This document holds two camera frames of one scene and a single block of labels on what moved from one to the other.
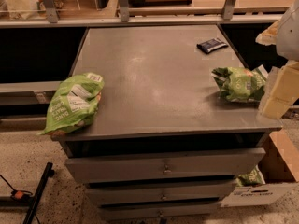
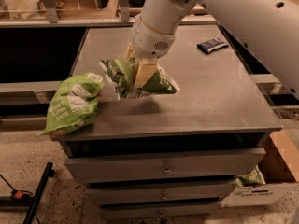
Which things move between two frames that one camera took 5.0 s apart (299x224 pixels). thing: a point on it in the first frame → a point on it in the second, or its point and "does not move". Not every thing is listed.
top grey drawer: [163, 165] does not move
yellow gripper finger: [283, 93] → [149, 43]
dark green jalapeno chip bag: [239, 84] → [121, 71]
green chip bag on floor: [249, 178] does not move
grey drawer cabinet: [166, 138] does not move
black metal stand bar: [48, 173] does not move
